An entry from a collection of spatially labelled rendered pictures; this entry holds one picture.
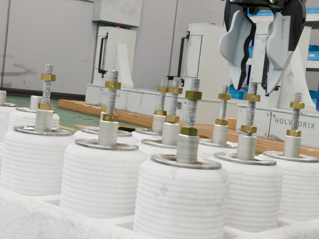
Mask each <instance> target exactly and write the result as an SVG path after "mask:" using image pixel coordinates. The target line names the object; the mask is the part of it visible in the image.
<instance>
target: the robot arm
mask: <svg viewBox="0 0 319 239"><path fill-rule="evenodd" d="M306 1H307V0H227V2H226V5H225V11H224V20H225V27H226V30H227V33H226V34H224V35H223V36H222V37H221V39H220V42H219V53H220V54H221V55H222V56H223V57H224V58H225V59H226V60H227V63H228V70H229V74H230V78H231V80H232V83H233V85H234V88H235V89H236V90H240V89H241V87H242V84H243V82H244V80H245V78H246V75H247V74H246V62H247V61H248V58H249V49H248V47H249V44H250V42H251V40H252V39H253V38H254V36H255V32H256V25H255V24H254V22H253V21H252V20H251V19H250V18H249V17H248V16H247V15H248V8H249V13H250V14H252V15H256V14H257V13H258V12H259V10H271V11H272V13H273V14H274V17H273V22H272V23H270V24H269V26H268V37H269V38H268V39H267V45H266V53H267V57H268V59H269V63H270V67H269V71H268V73H267V75H266V93H272V91H273V90H274V89H275V87H276V86H277V85H278V83H279V82H280V80H281V79H282V77H283V75H284V73H285V71H286V69H287V67H288V65H289V63H290V60H291V58H292V55H293V53H294V51H295V50H296V47H297V44H298V42H299V39H300V37H301V34H302V32H303V29H304V26H305V22H306V5H305V3H306Z"/></svg>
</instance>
